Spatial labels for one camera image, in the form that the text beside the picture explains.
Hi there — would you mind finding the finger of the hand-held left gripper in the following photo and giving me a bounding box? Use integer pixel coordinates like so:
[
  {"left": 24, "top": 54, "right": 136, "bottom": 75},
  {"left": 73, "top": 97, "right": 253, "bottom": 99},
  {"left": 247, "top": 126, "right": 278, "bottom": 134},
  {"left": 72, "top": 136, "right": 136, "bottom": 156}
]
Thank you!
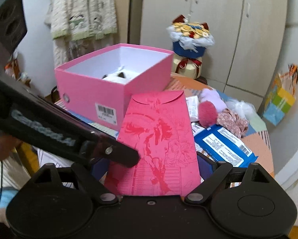
[
  {"left": 79, "top": 133, "right": 140, "bottom": 168},
  {"left": 37, "top": 95, "right": 117, "bottom": 143}
]

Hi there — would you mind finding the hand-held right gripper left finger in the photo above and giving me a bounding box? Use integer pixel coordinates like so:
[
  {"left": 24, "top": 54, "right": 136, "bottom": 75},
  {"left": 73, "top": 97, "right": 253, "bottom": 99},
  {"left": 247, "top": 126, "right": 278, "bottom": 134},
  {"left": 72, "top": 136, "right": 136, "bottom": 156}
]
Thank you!
[{"left": 33, "top": 159, "right": 120, "bottom": 203}]

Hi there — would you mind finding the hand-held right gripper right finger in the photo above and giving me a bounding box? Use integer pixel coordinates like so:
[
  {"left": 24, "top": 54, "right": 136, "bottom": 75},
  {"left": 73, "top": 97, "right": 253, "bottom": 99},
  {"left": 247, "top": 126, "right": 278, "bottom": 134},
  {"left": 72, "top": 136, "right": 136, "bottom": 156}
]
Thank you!
[{"left": 185, "top": 153, "right": 270, "bottom": 204}]

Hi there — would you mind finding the blue wet wipes packet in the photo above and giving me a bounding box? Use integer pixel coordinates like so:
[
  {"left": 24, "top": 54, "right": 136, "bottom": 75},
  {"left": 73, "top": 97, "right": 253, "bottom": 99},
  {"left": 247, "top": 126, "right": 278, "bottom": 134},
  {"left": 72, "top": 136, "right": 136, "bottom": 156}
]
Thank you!
[{"left": 194, "top": 125, "right": 259, "bottom": 168}]

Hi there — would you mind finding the pink cardboard box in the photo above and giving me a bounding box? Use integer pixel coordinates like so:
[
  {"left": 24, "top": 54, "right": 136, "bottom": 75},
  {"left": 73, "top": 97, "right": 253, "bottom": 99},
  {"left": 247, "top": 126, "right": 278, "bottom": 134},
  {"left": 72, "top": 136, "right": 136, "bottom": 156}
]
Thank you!
[{"left": 54, "top": 43, "right": 175, "bottom": 131}]

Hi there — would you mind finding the red printed envelope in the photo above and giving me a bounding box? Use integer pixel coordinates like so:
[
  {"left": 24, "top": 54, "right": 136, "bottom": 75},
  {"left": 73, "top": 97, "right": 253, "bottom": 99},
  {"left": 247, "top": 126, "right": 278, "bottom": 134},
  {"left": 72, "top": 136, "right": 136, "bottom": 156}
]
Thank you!
[{"left": 104, "top": 90, "right": 202, "bottom": 197}]

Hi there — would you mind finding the pink fuzzy ball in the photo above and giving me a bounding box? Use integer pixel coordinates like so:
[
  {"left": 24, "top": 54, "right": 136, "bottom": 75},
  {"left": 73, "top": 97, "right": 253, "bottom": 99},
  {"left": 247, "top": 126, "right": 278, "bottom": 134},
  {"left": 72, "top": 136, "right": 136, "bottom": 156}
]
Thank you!
[{"left": 198, "top": 102, "right": 217, "bottom": 126}]

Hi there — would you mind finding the small white packet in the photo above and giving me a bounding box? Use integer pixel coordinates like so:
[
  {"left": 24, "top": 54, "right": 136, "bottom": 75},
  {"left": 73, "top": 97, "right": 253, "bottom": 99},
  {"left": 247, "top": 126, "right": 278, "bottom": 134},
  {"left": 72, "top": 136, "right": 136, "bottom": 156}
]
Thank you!
[{"left": 191, "top": 121, "right": 207, "bottom": 137}]

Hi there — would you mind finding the floral fabric scrunchie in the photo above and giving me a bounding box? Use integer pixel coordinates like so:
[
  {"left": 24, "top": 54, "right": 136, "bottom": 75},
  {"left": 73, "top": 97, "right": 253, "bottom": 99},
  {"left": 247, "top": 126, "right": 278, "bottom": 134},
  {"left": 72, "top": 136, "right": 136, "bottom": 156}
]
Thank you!
[{"left": 216, "top": 108, "right": 249, "bottom": 139}]

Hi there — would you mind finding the white bed sheet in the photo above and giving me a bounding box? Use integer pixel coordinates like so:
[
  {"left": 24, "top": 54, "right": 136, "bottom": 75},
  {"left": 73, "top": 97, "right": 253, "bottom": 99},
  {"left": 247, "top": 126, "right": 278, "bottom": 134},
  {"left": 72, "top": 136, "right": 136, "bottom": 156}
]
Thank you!
[{"left": 0, "top": 152, "right": 42, "bottom": 219}]

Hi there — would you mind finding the pile of small trinkets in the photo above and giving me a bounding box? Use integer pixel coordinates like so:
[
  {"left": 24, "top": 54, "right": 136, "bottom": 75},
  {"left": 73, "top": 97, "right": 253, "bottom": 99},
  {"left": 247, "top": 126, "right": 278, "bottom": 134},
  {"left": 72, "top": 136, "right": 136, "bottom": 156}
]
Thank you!
[{"left": 4, "top": 52, "right": 32, "bottom": 88}]

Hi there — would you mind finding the white plush toy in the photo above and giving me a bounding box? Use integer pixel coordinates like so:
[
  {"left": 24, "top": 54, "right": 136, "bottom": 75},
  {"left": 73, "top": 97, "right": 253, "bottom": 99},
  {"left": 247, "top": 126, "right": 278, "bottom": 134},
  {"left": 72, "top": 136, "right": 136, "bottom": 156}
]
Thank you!
[{"left": 102, "top": 66, "right": 139, "bottom": 83}]

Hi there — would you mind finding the lilac plush toy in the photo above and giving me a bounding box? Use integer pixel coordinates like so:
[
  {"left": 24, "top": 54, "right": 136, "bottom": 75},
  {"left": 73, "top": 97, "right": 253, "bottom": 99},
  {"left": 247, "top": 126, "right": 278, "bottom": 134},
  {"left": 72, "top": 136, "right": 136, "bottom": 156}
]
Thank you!
[{"left": 200, "top": 88, "right": 227, "bottom": 113}]

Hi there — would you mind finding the white fluffy pompom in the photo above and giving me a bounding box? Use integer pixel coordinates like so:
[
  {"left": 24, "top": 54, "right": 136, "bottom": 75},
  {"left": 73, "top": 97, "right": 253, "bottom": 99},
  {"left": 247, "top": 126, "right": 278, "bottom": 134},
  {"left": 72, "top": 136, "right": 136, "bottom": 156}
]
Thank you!
[{"left": 225, "top": 99, "right": 256, "bottom": 117}]

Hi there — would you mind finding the colourful gift bag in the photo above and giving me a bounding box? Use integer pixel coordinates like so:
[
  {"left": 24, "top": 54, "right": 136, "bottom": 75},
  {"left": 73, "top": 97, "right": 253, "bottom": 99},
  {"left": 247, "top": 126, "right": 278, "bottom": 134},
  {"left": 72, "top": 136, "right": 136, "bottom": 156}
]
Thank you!
[{"left": 262, "top": 72, "right": 296, "bottom": 126}]

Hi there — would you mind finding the cream vase with red ribbon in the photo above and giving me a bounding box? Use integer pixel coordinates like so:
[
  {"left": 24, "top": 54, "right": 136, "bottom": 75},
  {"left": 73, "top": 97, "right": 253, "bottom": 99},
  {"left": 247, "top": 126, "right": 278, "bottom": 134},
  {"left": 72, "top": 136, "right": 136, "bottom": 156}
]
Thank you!
[{"left": 172, "top": 53, "right": 203, "bottom": 79}]

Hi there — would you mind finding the white knitted cardigan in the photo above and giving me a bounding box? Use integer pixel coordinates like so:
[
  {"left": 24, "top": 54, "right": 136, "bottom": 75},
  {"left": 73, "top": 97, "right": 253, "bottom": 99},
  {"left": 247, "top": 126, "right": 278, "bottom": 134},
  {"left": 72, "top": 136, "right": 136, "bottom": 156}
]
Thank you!
[{"left": 44, "top": 0, "right": 118, "bottom": 61}]

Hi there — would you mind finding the gold coin bouquet blue wrap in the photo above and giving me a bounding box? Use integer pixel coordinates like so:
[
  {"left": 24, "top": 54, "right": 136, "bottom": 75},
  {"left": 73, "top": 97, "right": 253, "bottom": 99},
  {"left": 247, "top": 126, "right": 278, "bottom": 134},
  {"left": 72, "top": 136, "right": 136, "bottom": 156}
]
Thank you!
[{"left": 166, "top": 14, "right": 215, "bottom": 58}]

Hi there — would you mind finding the orange hanging ornament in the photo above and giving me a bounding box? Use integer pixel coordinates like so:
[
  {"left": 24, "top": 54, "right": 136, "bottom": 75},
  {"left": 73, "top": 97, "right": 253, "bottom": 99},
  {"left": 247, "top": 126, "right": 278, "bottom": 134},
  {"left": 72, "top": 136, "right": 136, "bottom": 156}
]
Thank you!
[{"left": 287, "top": 53, "right": 298, "bottom": 90}]

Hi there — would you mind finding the cream wardrobe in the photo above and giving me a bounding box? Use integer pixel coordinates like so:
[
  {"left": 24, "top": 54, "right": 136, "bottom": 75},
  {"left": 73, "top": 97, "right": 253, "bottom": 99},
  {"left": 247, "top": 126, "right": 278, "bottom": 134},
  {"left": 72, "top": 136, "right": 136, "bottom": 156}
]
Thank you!
[{"left": 139, "top": 0, "right": 289, "bottom": 110}]

